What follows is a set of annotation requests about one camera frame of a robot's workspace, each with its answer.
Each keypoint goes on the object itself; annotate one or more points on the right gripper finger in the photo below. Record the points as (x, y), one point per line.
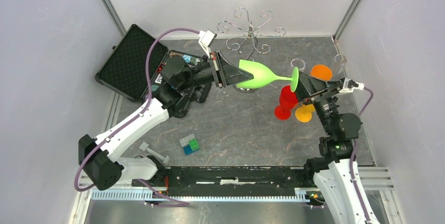
(324, 94)
(308, 85)

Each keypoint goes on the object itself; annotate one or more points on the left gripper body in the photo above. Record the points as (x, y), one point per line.
(203, 74)

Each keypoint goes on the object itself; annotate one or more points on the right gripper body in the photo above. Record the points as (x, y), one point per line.
(326, 106)

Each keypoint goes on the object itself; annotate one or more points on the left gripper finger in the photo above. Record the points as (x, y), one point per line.
(229, 70)
(232, 80)

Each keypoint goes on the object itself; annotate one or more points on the yellow wine glass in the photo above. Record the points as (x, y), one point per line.
(304, 113)

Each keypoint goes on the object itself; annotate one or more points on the orange wine glass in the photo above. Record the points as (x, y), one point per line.
(321, 72)

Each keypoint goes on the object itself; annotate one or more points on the red wine glass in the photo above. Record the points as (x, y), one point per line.
(287, 101)

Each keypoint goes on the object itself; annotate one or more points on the clear wine glass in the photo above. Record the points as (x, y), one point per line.
(299, 64)
(339, 64)

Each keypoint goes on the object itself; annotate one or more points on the green wine glass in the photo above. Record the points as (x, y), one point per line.
(262, 76)

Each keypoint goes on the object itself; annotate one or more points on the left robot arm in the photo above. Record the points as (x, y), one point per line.
(101, 163)

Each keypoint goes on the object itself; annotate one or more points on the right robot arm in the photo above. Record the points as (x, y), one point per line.
(335, 172)

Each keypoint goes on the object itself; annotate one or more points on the chrome wine glass rack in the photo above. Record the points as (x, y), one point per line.
(249, 33)

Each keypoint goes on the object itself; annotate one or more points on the colourful block cube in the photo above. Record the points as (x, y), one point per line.
(189, 144)

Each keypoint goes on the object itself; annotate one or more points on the black poker chip case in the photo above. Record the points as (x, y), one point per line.
(124, 70)

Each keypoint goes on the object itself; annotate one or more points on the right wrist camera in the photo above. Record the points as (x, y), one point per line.
(349, 86)

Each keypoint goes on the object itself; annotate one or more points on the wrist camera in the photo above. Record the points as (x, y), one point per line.
(206, 38)
(349, 86)

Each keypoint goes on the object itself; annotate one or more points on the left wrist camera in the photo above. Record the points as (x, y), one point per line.
(206, 38)

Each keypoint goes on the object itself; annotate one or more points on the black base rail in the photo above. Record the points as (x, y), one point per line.
(235, 183)

